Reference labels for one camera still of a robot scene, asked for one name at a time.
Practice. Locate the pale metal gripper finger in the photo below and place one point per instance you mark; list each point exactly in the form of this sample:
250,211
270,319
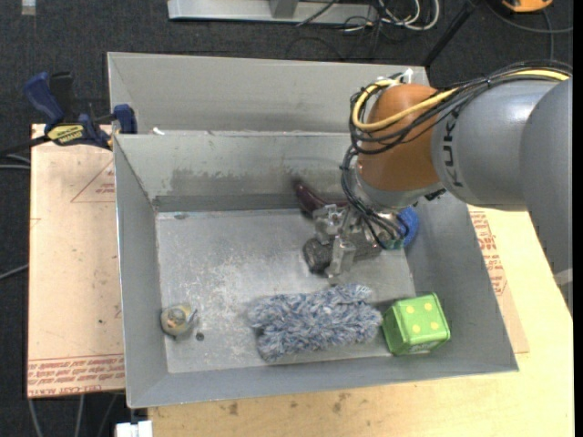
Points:
326,222
340,257

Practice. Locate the dark grey lumpy block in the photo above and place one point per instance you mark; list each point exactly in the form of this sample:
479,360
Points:
316,255

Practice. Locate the dark red curved object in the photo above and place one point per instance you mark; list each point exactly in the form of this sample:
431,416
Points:
309,196

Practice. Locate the blue plastic object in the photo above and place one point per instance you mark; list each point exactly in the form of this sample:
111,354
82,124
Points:
410,223

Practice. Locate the blue and white fluffy cloth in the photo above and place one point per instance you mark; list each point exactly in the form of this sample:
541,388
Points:
309,321

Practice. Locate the green dice cube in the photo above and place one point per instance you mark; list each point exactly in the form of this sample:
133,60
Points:
416,323

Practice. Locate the grey metal bin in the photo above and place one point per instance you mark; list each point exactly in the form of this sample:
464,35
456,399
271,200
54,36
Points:
218,262

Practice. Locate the small beige round object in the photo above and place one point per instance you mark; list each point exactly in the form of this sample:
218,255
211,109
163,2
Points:
175,319

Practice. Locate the brown cardboard board red print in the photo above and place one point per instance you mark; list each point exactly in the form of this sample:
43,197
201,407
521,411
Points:
73,253

